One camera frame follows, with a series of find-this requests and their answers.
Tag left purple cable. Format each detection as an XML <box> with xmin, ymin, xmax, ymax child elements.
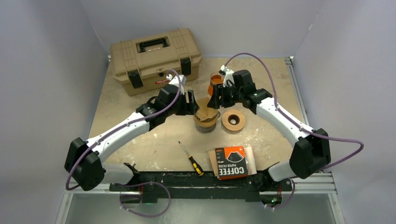
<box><xmin>65</xmin><ymin>69</ymin><xmax>182</xmax><ymax>217</ymax></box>

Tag wooden ring holder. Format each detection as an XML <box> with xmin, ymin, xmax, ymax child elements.
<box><xmin>193</xmin><ymin>114</ymin><xmax>220</xmax><ymax>128</ymax></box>
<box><xmin>221</xmin><ymin>109</ymin><xmax>246</xmax><ymax>132</ymax></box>

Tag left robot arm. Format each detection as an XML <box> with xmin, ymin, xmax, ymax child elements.
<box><xmin>64</xmin><ymin>84</ymin><xmax>199</xmax><ymax>191</ymax></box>

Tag brown paper coffee filter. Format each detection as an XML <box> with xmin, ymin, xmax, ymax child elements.
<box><xmin>194</xmin><ymin>97</ymin><xmax>218</xmax><ymax>120</ymax></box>

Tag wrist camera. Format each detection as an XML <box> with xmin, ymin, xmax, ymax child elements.
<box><xmin>219</xmin><ymin>65</ymin><xmax>234</xmax><ymax>87</ymax></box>
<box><xmin>166</xmin><ymin>74</ymin><xmax>186</xmax><ymax>95</ymax></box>

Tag smoky glass carafe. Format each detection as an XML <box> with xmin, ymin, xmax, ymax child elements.
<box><xmin>194</xmin><ymin>124</ymin><xmax>217</xmax><ymax>133</ymax></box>

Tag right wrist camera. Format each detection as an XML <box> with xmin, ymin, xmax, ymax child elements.
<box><xmin>219</xmin><ymin>65</ymin><xmax>234</xmax><ymax>87</ymax></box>

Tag yellow black screwdriver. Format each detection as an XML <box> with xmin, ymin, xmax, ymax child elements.
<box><xmin>178</xmin><ymin>141</ymin><xmax>204</xmax><ymax>176</ymax></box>

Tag coffee paper filter box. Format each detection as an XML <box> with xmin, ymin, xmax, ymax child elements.
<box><xmin>215</xmin><ymin>146</ymin><xmax>248</xmax><ymax>180</ymax></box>

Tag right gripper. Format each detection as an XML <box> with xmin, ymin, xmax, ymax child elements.
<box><xmin>208</xmin><ymin>83</ymin><xmax>244</xmax><ymax>109</ymax></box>

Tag orange glass carafe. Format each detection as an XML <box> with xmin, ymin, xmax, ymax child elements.
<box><xmin>207</xmin><ymin>71</ymin><xmax>224</xmax><ymax>96</ymax></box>

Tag tan plastic toolbox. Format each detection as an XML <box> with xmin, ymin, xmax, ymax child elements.
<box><xmin>110</xmin><ymin>28</ymin><xmax>202</xmax><ymax>97</ymax></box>

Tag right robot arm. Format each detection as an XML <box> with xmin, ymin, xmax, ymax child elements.
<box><xmin>207</xmin><ymin>67</ymin><xmax>331</xmax><ymax>190</ymax></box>

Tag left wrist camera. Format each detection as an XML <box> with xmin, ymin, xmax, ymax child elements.
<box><xmin>166</xmin><ymin>74</ymin><xmax>186</xmax><ymax>95</ymax></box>

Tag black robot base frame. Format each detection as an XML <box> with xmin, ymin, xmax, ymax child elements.
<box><xmin>63</xmin><ymin>170</ymin><xmax>338</xmax><ymax>205</ymax></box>

